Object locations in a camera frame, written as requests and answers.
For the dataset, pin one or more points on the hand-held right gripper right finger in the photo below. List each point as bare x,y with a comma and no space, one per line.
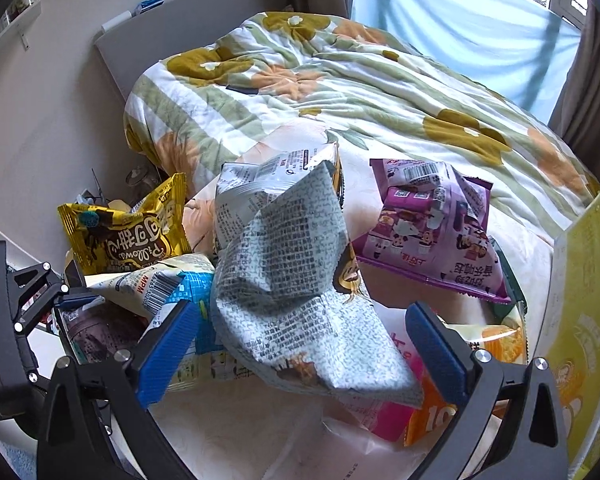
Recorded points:
437,355

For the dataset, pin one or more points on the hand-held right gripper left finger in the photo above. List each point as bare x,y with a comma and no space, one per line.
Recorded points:
172,345

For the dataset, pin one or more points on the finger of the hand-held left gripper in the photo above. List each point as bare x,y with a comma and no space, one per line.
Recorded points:
82,301

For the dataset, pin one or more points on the white and blue snack bag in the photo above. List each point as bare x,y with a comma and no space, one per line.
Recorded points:
190,280

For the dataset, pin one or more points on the yellow snack bag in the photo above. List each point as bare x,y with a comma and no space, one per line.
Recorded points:
125,240

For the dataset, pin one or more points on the pink snack packet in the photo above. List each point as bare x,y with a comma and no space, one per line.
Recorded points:
390,425

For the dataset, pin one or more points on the dark green snack packet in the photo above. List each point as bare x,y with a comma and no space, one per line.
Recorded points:
515,285

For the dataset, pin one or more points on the grey text-printed snack bag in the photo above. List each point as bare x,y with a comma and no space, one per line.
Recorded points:
290,310

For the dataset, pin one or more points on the purple snack bag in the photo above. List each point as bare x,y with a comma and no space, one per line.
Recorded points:
430,230

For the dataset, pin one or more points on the translucent white snack packet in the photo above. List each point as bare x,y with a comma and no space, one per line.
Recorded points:
330,450

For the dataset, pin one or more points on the yellow-green cardboard box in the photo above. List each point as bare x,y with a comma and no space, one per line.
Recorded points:
580,310

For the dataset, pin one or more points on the dark brown snack packet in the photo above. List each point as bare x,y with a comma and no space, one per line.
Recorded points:
95,335

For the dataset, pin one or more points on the orange-fruit print snack bag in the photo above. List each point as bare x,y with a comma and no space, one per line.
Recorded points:
500,340

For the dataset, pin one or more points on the orange snack packet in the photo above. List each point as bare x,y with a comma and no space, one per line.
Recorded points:
425,420

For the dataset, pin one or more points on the clear glass jar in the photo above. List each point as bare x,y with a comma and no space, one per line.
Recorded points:
141,181

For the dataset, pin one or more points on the cream patterned bed sheet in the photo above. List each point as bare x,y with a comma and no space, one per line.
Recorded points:
525,240

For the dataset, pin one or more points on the grey bed headboard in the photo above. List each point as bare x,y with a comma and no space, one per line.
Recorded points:
155,40

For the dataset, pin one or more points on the floral striped quilt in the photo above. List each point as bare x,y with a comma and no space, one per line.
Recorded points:
355,90

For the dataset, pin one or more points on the white bar on headboard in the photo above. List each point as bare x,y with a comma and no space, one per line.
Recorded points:
119,20

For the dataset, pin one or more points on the blue and white small item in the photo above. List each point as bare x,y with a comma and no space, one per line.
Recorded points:
149,5

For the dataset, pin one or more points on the light blue window cover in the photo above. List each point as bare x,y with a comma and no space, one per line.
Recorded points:
455,25

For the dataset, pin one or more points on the white wall shelf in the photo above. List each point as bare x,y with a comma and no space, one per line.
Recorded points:
15,15

